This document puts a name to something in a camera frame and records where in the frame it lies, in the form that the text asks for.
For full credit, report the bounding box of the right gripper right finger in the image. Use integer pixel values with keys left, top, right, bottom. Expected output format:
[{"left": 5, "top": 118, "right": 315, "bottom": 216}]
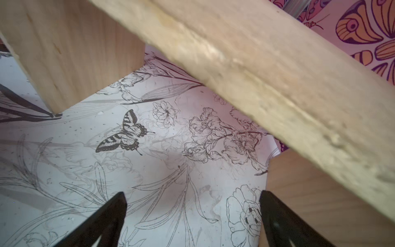
[{"left": 260, "top": 190, "right": 334, "bottom": 247}]

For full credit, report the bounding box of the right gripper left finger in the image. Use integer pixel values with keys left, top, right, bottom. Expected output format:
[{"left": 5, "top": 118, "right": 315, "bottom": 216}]
[{"left": 56, "top": 192, "right": 127, "bottom": 247}]

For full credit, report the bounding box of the wooden two-tier shelf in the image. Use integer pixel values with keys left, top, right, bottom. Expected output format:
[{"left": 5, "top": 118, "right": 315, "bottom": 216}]
[{"left": 1, "top": 1, "right": 395, "bottom": 247}]

